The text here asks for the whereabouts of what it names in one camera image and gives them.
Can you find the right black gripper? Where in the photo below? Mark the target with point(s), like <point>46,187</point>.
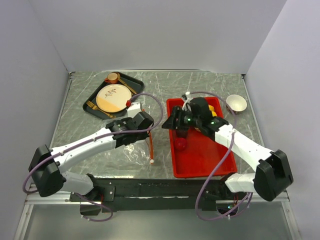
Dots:
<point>170,123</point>

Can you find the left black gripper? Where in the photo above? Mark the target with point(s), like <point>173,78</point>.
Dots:
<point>143,136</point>

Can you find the clear zip bag orange zipper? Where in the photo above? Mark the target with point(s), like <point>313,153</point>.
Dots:
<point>141,152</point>

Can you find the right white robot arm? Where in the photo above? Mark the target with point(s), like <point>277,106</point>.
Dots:
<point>272,171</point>

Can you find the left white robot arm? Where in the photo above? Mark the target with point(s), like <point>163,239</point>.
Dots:
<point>49,168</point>

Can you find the dark maroon passion fruit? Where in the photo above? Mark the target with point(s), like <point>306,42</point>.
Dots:
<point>181,133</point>

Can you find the red wrinkled fruit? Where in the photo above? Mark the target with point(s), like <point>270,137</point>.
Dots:
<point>180,143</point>

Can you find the cream and orange plate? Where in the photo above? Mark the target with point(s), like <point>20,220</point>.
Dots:
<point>113,98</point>

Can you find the yellow banana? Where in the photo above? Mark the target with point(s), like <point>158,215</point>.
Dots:
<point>212,109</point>

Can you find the red plastic bin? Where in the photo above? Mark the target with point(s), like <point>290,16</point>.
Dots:
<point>202,154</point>

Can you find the gold spoon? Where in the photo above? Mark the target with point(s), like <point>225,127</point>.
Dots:
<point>126,85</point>

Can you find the orange cup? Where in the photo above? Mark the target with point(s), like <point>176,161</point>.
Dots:
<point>112,78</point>

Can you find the gold fork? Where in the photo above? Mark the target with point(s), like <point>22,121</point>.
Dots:
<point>95,107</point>

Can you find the white bowl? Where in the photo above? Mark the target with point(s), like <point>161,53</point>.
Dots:
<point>236,103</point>

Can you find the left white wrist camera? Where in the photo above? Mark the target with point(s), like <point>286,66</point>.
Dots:
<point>133,108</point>

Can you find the aluminium frame rail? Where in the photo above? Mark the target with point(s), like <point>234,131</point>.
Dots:
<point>63,197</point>

